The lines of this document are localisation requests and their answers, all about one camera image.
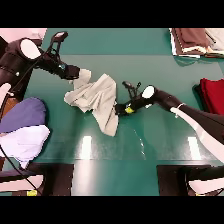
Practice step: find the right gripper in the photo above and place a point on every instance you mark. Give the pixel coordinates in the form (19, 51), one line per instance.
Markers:
(130, 106)

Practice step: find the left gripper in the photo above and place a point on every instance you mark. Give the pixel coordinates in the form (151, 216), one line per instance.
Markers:
(71, 72)

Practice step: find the beige trousers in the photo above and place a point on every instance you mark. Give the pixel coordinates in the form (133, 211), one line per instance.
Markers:
(100, 100)

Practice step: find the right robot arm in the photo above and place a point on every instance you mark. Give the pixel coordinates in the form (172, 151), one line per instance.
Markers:
(200, 121)

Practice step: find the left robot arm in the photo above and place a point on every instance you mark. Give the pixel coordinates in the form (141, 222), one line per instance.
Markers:
(13, 63)

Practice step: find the purple garment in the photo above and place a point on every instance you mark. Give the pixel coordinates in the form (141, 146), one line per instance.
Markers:
(25, 113)

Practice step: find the red garment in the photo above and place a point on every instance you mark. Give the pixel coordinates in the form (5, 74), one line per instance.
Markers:
(213, 95)

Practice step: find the brown garment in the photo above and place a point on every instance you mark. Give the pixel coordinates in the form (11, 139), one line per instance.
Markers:
(191, 40)

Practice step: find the pale grey garment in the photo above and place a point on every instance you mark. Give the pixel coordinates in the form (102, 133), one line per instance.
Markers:
(216, 38)

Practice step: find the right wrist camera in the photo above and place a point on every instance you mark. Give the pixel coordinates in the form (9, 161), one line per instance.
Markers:
(131, 87)

